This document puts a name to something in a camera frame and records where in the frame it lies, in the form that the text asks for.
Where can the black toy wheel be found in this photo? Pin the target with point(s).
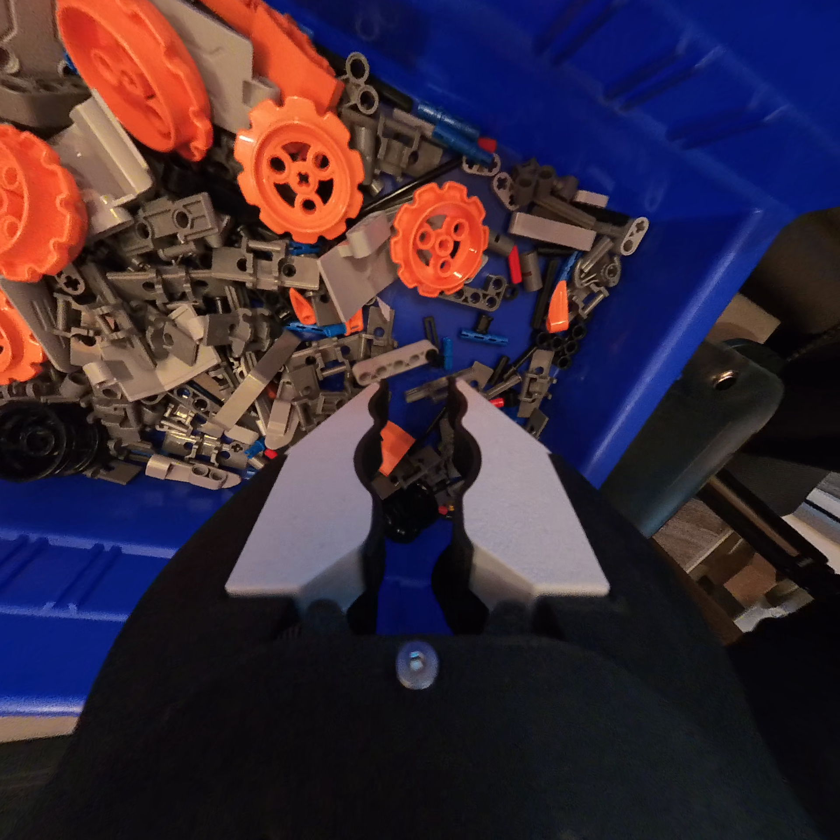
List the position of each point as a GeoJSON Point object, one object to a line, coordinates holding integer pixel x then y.
{"type": "Point", "coordinates": [39, 439]}

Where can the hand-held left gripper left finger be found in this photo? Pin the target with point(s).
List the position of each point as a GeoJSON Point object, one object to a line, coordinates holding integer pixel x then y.
{"type": "Point", "coordinates": [302, 525]}

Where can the orange toy panel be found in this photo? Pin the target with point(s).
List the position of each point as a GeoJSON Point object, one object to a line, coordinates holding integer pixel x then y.
{"type": "Point", "coordinates": [282, 52]}

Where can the blue tagged parts bin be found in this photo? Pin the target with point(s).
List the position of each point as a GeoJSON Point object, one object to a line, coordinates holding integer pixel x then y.
{"type": "Point", "coordinates": [656, 98]}

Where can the orange sprocket wheel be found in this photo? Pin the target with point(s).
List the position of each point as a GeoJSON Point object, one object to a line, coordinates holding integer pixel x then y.
{"type": "Point", "coordinates": [262, 197]}
{"type": "Point", "coordinates": [16, 341]}
{"type": "Point", "coordinates": [410, 262]}
{"type": "Point", "coordinates": [39, 216]}

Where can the large orange wheel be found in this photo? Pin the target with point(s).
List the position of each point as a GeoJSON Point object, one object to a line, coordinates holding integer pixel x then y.
{"type": "Point", "coordinates": [131, 65]}

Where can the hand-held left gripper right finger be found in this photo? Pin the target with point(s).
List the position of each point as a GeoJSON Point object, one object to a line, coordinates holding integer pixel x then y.
{"type": "Point", "coordinates": [531, 525]}

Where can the pile of grey toy parts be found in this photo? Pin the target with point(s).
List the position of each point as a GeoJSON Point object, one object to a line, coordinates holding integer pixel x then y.
{"type": "Point", "coordinates": [197, 295]}

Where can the short grey beam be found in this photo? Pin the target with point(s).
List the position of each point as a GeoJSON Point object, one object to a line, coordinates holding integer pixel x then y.
{"type": "Point", "coordinates": [426, 351]}

